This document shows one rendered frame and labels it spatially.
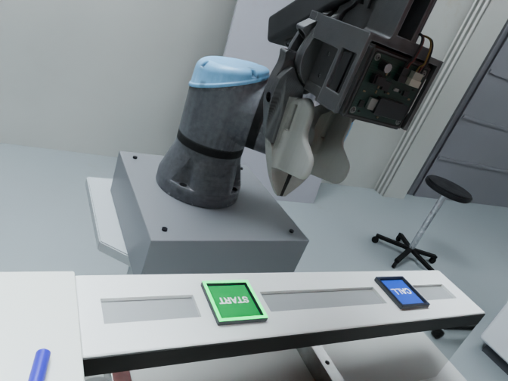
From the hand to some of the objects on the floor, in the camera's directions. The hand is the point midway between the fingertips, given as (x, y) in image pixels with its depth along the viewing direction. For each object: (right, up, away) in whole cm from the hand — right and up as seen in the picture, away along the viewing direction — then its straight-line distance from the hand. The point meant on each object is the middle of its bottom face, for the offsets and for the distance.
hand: (280, 178), depth 37 cm
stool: (+107, -50, +254) cm, 281 cm away
